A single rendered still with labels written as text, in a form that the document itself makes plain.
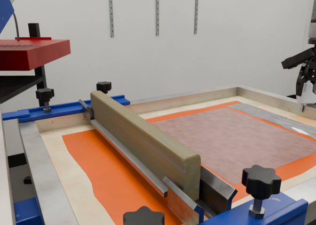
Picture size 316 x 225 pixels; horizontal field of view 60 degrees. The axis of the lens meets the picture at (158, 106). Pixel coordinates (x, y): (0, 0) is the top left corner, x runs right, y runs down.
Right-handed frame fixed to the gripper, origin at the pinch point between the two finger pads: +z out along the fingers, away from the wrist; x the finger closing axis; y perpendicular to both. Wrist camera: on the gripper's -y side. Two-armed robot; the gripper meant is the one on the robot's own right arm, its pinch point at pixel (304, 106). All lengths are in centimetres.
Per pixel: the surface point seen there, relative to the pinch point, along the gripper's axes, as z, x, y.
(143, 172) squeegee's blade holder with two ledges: -1, -61, 11
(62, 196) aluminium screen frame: -1, -74, 10
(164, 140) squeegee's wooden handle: -8, -59, 14
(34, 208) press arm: 6, -77, 0
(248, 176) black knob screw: -8, -55, 27
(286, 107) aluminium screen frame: 1.2, -1.9, -4.5
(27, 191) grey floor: 97, -75, -156
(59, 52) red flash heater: -7, -48, -119
